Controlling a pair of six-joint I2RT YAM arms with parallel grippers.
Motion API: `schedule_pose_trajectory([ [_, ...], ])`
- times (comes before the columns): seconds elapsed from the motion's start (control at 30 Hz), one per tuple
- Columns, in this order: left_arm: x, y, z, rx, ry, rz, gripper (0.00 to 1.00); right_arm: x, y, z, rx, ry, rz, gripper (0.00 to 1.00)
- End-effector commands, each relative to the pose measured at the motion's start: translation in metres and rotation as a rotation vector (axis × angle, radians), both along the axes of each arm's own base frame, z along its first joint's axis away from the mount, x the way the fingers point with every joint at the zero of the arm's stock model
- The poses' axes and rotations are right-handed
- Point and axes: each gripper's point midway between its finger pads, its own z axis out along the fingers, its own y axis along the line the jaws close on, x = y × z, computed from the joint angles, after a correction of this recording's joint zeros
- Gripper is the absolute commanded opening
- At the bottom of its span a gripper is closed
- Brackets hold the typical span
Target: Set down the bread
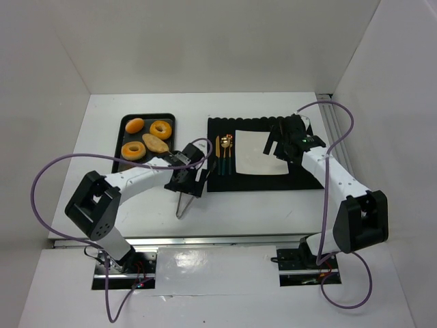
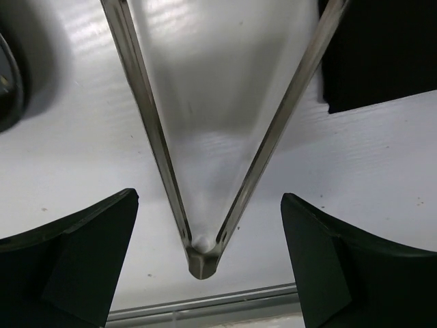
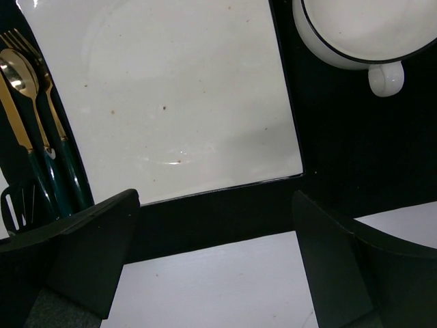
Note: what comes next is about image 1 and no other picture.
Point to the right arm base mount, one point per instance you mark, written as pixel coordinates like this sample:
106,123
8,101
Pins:
297,267

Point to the glazed ring donut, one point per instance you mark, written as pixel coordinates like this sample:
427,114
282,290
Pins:
161,129
133,151

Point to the white square plate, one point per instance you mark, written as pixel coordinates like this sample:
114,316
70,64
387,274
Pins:
249,156

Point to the aluminium rail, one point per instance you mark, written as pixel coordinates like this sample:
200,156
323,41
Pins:
332,129

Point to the gold fork dark handle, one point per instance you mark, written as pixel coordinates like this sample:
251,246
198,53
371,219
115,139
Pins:
231,155

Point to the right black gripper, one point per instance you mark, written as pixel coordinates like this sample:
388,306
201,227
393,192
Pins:
280,145

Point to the oval flat bread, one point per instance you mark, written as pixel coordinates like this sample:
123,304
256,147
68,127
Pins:
154,144

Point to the black placemat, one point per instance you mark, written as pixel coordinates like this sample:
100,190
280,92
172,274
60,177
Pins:
226,178

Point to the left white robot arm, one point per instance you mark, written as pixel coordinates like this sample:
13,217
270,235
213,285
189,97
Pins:
94,205

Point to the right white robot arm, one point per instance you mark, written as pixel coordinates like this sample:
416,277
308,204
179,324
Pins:
362,215

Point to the gold spoon dark handle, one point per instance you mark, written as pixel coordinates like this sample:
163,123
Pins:
225,143

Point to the black baking tray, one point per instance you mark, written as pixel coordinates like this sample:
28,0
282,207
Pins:
141,137

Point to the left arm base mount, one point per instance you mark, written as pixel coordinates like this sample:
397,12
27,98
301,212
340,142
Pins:
140,273

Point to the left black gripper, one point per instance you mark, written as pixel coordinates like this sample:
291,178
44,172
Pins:
186,188

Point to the metal tongs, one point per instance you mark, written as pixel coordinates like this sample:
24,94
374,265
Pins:
184,202

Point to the gold knife dark handle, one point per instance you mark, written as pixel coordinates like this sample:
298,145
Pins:
218,154

